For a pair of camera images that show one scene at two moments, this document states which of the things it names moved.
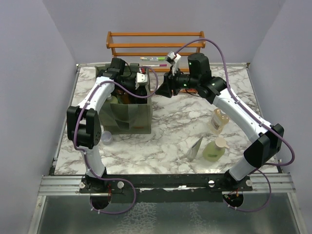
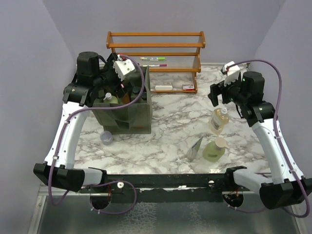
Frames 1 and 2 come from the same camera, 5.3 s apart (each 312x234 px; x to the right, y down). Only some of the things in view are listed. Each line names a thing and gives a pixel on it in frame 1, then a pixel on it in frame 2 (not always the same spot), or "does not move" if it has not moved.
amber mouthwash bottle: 218,120 does not move
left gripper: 142,87 to 117,87
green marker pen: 153,59 does not move
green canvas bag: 128,109 does not move
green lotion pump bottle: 111,99 does not move
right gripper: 165,88 to 216,89
